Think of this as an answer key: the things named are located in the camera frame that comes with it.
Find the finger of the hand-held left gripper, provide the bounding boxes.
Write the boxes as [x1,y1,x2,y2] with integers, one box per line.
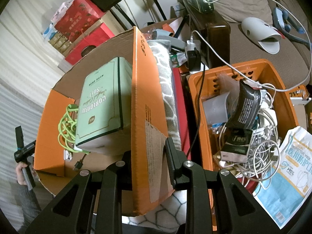
[24,140,37,155]

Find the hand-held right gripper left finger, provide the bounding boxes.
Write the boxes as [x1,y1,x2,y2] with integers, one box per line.
[24,149,133,234]

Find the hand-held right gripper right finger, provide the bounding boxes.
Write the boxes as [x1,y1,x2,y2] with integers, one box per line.
[165,137,281,234]

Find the orange cardboard box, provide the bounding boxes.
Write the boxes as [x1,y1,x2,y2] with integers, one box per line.
[34,26,176,217]

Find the green tissue pack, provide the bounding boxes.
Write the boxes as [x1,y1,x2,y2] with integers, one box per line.
[75,57,133,155]

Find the person's left forearm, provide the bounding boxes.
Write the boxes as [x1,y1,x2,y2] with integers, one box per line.
[17,183,42,228]

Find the person's left hand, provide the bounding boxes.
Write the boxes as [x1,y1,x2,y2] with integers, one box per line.
[16,162,34,186]

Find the red board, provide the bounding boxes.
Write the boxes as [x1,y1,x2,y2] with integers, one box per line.
[171,66,196,157]

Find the translucent plastic cup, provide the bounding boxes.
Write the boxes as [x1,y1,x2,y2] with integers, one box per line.
[202,91,231,125]

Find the grey white patterned blanket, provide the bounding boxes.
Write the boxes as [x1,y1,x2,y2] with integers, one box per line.
[123,39,186,232]

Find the small black tissue packet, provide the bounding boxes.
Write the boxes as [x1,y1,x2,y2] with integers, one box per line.
[220,128,254,164]

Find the clear plastic bag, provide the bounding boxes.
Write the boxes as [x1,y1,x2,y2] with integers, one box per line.
[216,73,239,94]

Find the black foil pouch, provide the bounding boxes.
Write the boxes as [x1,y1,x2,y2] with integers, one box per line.
[228,80,265,130]

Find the small green snack packet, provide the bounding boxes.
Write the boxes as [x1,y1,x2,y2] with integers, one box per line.
[170,54,187,67]

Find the white curtain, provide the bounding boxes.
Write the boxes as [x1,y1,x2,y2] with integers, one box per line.
[0,0,98,181]

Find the black charger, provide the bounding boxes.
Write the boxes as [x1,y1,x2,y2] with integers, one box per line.
[187,49,202,73]

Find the white charger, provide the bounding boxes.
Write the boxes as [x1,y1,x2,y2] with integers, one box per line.
[186,39,202,53]

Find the grey plastic case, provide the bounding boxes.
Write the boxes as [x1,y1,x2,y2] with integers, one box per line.
[168,37,186,50]

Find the stack of small tan boxes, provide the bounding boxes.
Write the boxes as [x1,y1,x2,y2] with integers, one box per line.
[48,32,74,56]

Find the blue white tissue pack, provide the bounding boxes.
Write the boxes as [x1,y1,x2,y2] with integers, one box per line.
[43,23,58,40]

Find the blue grey pouch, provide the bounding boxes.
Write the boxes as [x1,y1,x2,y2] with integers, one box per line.
[153,28,175,40]

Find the white blue face mask packet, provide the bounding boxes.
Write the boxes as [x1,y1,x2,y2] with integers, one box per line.
[252,126,312,230]

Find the dark brown box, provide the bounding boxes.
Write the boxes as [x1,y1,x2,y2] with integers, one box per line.
[186,5,231,69]

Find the orange plastic basket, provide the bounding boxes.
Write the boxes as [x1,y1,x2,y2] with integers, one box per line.
[186,58,299,234]

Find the brown sofa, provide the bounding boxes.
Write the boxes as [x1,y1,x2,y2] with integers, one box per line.
[172,0,312,91]

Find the large red gift box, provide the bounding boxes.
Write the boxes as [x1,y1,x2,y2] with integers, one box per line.
[54,0,107,39]

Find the pink white packet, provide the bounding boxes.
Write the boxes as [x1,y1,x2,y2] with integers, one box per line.
[51,1,74,23]

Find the orange plastic rack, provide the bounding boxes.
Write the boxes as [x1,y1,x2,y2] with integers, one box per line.
[286,85,312,101]

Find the white oval device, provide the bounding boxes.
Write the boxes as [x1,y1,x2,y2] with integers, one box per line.
[241,17,282,54]

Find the black stand legs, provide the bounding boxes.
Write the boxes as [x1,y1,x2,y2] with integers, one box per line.
[110,0,169,29]

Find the blue grey neckband device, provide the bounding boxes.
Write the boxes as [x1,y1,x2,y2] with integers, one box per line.
[272,7,309,46]

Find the neon green cable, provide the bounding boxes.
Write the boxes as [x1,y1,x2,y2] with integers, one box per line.
[57,104,91,171]

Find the black cable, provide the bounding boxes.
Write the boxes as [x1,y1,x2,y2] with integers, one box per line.
[186,62,207,158]

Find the tangle of white cables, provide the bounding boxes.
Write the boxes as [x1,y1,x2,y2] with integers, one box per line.
[218,102,281,191]

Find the white charger cable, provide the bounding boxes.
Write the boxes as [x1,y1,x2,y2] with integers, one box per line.
[191,30,259,86]

